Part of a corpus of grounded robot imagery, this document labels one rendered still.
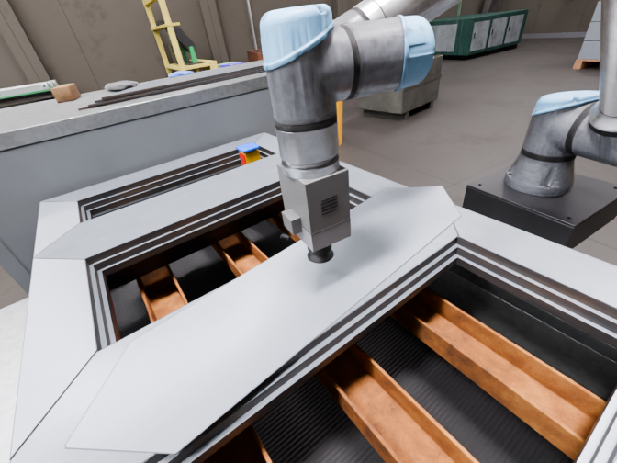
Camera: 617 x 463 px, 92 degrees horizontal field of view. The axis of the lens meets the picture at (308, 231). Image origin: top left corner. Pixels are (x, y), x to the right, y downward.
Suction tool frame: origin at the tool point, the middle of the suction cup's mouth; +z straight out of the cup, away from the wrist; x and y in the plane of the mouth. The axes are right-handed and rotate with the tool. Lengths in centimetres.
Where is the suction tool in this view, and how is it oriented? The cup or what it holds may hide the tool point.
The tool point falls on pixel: (320, 254)
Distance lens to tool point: 47.7
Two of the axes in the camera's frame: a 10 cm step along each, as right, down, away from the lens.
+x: 8.7, -3.6, 3.4
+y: 4.8, 4.7, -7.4
